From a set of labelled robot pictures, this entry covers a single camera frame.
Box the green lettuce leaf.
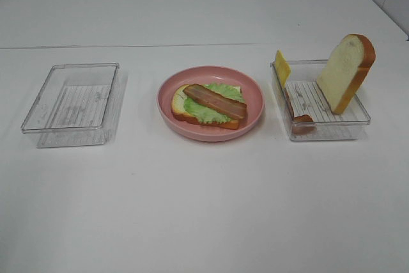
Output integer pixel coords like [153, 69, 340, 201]
[176, 83, 245, 124]

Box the bacon strip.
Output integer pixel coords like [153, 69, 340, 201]
[284, 89, 316, 135]
[183, 84, 247, 121]

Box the bread slice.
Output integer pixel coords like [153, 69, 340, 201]
[171, 85, 240, 130]
[316, 34, 376, 114]

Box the pink round plate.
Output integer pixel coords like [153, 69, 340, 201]
[157, 66, 265, 142]

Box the yellow cheese slice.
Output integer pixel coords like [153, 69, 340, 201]
[274, 50, 291, 88]

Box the right clear plastic container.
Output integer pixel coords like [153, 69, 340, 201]
[270, 59, 371, 141]

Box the clear plastic container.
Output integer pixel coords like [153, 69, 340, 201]
[270, 59, 371, 141]
[21, 63, 127, 148]

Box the left clear plastic container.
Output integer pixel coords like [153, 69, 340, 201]
[21, 63, 127, 148]

